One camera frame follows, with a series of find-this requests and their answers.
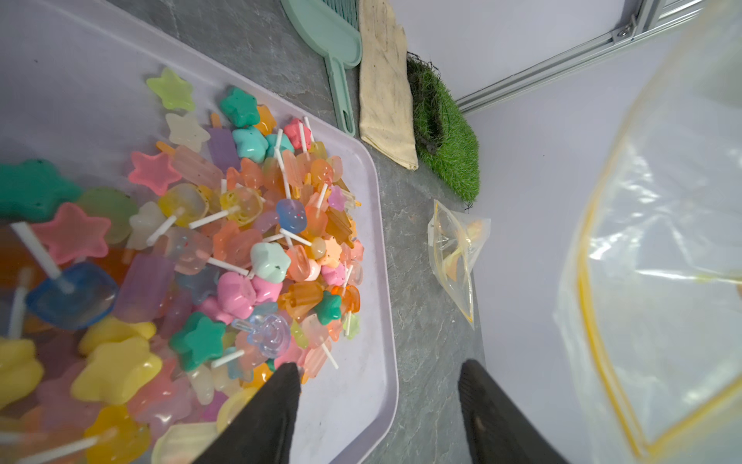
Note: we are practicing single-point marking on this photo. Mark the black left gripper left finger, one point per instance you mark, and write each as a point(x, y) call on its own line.
point(263, 431)

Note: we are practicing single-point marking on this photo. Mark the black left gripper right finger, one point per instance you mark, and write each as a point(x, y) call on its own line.
point(496, 430)

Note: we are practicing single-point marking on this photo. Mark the ziploc bag of candies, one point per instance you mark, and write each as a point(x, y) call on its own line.
point(455, 241)
point(649, 306)

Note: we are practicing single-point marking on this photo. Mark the pile of loose candies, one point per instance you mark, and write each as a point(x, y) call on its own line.
point(139, 329)

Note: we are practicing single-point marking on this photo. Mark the green artificial grass mat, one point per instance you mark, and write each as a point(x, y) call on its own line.
point(444, 139)

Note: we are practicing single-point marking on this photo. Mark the beige work glove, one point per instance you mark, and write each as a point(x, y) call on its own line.
point(385, 97)

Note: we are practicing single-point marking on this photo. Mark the lilac plastic tray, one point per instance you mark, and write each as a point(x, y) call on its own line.
point(73, 92)

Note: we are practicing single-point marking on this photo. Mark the green hand broom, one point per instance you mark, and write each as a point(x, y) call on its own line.
point(331, 29)

